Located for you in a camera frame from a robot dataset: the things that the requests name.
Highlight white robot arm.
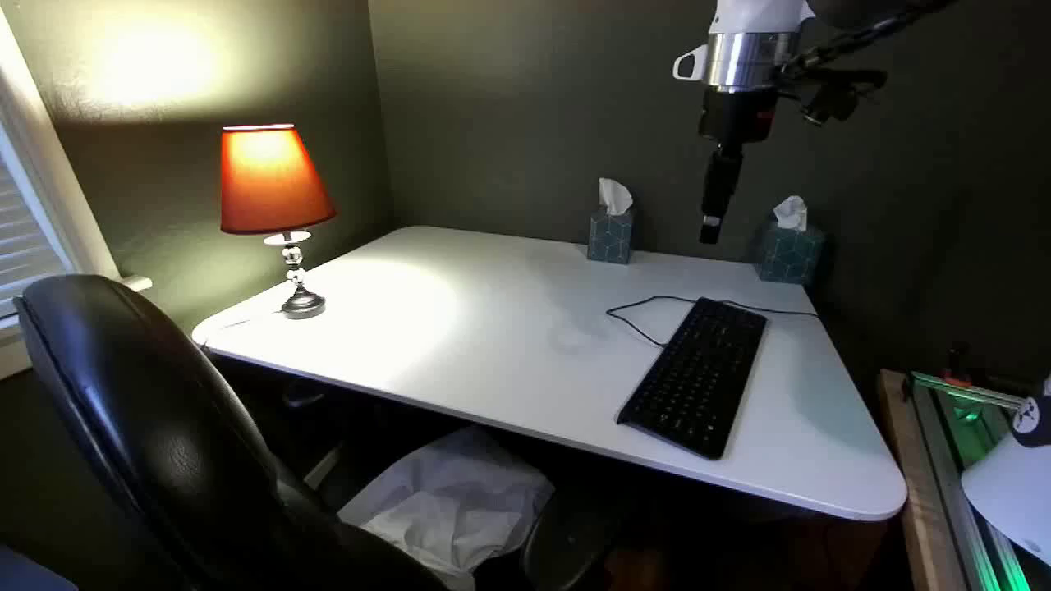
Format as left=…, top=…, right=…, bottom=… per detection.
left=675, top=0, right=952, bottom=244

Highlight white plastic bag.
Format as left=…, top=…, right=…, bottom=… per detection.
left=340, top=426, right=551, bottom=591

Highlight black computer keyboard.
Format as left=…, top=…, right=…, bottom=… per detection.
left=619, top=299, right=765, bottom=458

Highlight teal tissue box left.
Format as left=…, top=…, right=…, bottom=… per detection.
left=589, top=177, right=633, bottom=262

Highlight teal tissue box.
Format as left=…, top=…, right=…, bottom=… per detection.
left=755, top=193, right=823, bottom=286
left=589, top=177, right=633, bottom=262

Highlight orange shade table lamp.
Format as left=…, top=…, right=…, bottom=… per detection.
left=220, top=124, right=334, bottom=319

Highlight wooden side stand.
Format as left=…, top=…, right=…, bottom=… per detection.
left=876, top=371, right=1051, bottom=591

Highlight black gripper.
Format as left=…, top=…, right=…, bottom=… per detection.
left=700, top=91, right=778, bottom=244

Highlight black office chair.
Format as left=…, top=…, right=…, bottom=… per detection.
left=18, top=274, right=440, bottom=591

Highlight white window blinds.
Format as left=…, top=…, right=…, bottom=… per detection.
left=0, top=73, right=76, bottom=319

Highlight black keyboard cable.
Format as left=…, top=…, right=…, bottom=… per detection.
left=603, top=287, right=822, bottom=351

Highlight teal tissue box right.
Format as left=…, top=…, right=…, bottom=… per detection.
left=755, top=193, right=823, bottom=286

